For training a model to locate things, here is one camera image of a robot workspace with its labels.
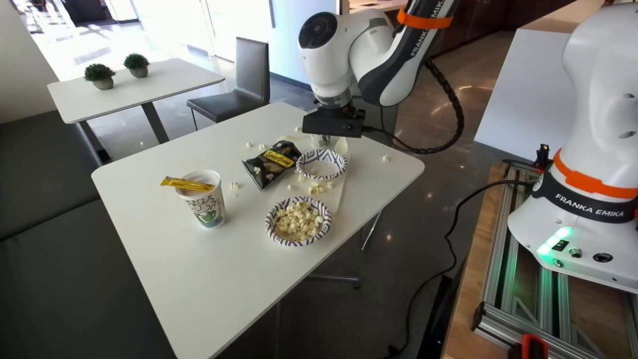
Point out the empty patterned paper plate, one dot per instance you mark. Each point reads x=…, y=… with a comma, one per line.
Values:
x=322, y=164

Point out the white dining table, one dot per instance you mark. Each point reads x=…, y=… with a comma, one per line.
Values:
x=208, y=286

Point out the far grey chair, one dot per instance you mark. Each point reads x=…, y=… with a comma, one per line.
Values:
x=252, y=84

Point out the paper plate with popcorn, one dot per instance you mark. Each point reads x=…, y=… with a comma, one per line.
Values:
x=298, y=222

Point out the black yellow snack bag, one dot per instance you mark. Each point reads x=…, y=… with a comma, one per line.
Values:
x=272, y=162

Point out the white board panel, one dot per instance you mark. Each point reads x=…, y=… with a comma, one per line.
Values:
x=535, y=100

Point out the right small potted plant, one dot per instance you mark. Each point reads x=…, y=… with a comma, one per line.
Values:
x=136, y=64

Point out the left small potted plant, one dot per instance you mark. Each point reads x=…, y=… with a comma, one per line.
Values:
x=100, y=76

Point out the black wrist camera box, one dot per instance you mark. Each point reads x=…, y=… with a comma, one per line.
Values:
x=333, y=122

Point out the grey chair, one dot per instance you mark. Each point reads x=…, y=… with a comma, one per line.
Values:
x=252, y=84
x=381, y=122

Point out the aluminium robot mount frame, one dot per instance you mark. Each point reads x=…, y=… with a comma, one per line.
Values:
x=573, y=318

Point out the dark bench seat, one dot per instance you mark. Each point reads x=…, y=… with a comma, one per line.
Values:
x=66, y=284

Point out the small potted plant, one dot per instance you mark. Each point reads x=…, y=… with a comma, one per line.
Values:
x=136, y=64
x=100, y=76

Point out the white background table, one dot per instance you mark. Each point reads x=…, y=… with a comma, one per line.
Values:
x=78, y=100

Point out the paper cup with yellow wrapper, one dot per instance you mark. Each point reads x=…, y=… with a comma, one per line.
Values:
x=202, y=192

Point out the white franka robot arm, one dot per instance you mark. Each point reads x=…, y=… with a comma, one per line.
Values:
x=581, y=216

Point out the near grey chair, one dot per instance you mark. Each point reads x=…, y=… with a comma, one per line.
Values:
x=381, y=122

